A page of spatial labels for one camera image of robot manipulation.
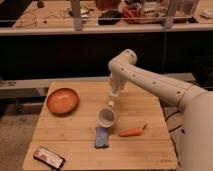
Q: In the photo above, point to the clear plastic cup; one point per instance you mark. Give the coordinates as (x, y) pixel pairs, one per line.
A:
(106, 117)

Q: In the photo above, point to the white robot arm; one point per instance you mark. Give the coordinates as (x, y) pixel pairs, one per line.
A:
(194, 102)

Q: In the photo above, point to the orange ceramic bowl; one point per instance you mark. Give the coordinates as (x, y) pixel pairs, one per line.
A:
(62, 101)

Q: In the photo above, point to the blue sponge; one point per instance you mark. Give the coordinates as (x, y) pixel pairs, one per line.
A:
(101, 140)

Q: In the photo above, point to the orange carrot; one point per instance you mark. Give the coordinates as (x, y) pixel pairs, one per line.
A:
(136, 131)

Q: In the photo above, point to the black bag on bench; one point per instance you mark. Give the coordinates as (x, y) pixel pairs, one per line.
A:
(109, 17)

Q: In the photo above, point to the orange tool on bench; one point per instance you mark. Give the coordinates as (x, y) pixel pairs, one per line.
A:
(131, 15)

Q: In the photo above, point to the black smartphone with picture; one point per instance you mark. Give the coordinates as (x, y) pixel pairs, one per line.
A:
(48, 157)

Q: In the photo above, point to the wooden workbench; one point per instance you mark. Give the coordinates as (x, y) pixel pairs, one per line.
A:
(51, 17)

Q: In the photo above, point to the grey metal post left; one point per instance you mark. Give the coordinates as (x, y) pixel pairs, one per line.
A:
(75, 6)

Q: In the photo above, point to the grey metal post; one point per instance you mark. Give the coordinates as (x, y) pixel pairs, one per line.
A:
(171, 9)
(75, 6)

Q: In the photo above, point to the grey metal post right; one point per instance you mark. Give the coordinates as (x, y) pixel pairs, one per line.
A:
(171, 9)

